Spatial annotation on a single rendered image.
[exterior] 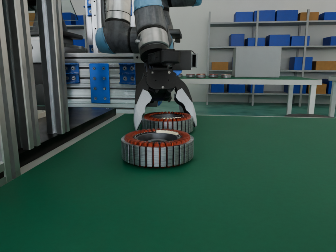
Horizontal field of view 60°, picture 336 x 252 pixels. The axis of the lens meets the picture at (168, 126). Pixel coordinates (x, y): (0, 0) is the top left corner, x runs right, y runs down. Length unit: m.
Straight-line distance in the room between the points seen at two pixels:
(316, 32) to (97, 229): 7.46
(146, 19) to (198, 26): 6.53
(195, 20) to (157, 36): 6.57
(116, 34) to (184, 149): 0.53
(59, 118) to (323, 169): 0.44
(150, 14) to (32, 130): 0.41
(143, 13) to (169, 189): 0.50
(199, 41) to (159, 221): 6.99
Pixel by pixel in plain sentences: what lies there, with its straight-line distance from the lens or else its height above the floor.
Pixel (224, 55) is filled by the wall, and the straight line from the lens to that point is 7.21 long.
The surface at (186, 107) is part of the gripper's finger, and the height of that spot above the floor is 0.80.
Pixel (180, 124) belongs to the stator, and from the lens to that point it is 0.58.
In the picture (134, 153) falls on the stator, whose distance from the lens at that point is 0.42.
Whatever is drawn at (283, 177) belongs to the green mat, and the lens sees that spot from 0.41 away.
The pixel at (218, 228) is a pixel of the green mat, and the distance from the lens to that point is 0.28.
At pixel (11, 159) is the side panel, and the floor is 0.77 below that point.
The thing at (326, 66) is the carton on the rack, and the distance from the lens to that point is 7.12.
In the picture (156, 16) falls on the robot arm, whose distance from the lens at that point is 0.75.
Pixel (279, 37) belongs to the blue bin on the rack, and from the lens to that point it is 6.84.
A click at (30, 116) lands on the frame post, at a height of 0.82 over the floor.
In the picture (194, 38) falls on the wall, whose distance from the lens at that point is 7.23.
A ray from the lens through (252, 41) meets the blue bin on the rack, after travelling 6.73.
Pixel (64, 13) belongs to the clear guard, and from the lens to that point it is 0.83.
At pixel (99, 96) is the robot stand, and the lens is 1.35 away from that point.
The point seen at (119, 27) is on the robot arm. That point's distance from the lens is 0.88.
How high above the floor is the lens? 0.89
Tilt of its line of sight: 12 degrees down
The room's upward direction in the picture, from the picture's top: straight up
